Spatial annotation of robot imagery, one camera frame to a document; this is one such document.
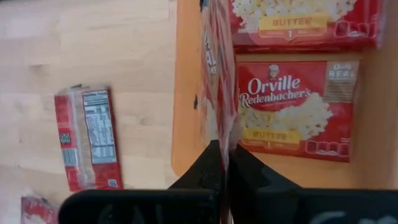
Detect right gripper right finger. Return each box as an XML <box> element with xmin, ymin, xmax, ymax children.
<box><xmin>228</xmin><ymin>143</ymin><xmax>398</xmax><ymax>224</ymax></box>

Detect orange plastic basket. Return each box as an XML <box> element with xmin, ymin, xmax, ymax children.
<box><xmin>170</xmin><ymin>0</ymin><xmax>398</xmax><ymax>190</ymax></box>

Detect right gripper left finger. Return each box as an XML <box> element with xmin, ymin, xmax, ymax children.
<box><xmin>58</xmin><ymin>139</ymin><xmax>226</xmax><ymax>224</ymax></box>

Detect red Orville popcorn bag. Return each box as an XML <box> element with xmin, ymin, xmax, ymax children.
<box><xmin>236</xmin><ymin>60</ymin><xmax>361</xmax><ymax>163</ymax></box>
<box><xmin>20</xmin><ymin>195</ymin><xmax>60</xmax><ymax>224</ymax></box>
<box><xmin>229</xmin><ymin>0</ymin><xmax>384</xmax><ymax>53</ymax></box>
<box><xmin>194</xmin><ymin>0</ymin><xmax>242</xmax><ymax>224</ymax></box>
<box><xmin>53</xmin><ymin>84</ymin><xmax>124</xmax><ymax>193</ymax></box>

